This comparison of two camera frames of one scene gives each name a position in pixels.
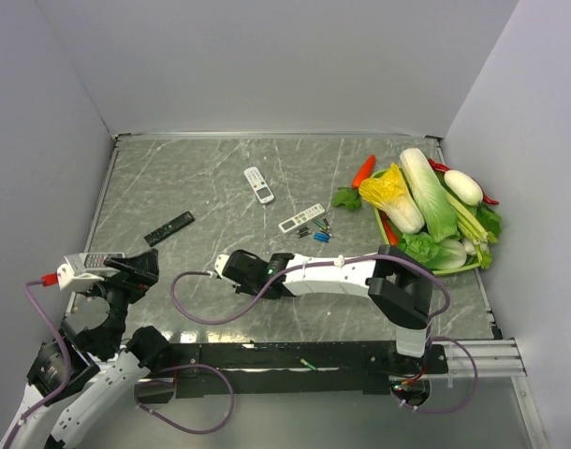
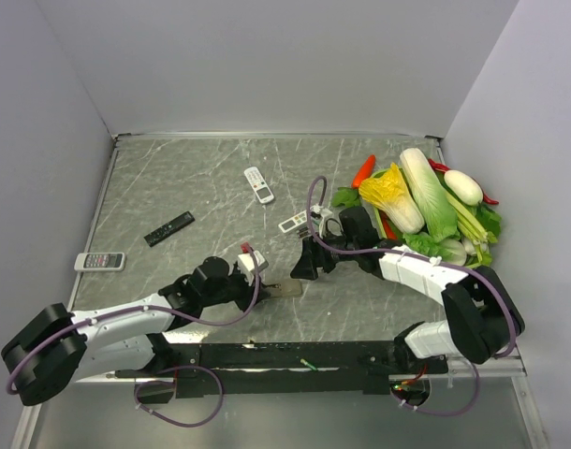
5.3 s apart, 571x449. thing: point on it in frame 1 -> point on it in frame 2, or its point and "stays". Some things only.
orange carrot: [365, 171] stays
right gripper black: [240, 288] -> [313, 256]
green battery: [308, 364] stays
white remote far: [258, 184] stays
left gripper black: [139, 271] -> [247, 290]
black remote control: [176, 224] stays
